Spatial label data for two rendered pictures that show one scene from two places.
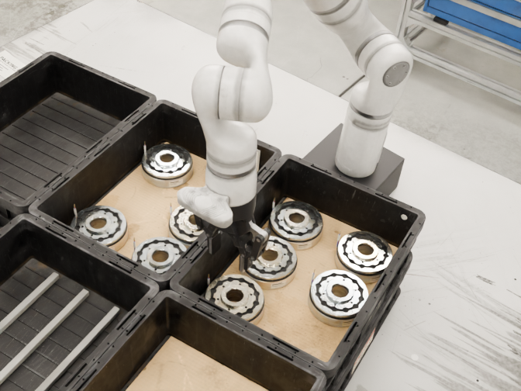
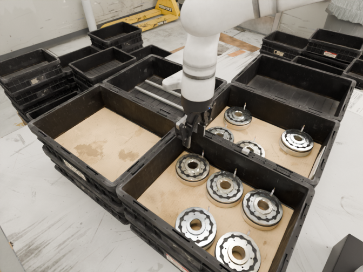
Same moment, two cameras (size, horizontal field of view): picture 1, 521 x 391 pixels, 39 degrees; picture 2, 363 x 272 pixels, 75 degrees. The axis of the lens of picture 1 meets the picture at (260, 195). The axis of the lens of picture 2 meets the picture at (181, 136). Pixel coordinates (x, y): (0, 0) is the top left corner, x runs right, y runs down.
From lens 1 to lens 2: 1.00 m
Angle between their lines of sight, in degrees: 66
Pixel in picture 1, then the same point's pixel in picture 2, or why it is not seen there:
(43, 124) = (310, 99)
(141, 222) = (249, 135)
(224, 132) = (194, 39)
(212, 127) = not seen: hidden behind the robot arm
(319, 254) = (239, 225)
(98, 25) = not seen: outside the picture
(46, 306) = not seen: hidden behind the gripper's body
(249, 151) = (187, 57)
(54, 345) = (174, 111)
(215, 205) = (174, 77)
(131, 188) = (273, 130)
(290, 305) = (194, 201)
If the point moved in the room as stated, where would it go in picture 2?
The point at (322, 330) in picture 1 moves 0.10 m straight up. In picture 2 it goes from (173, 217) to (172, 198)
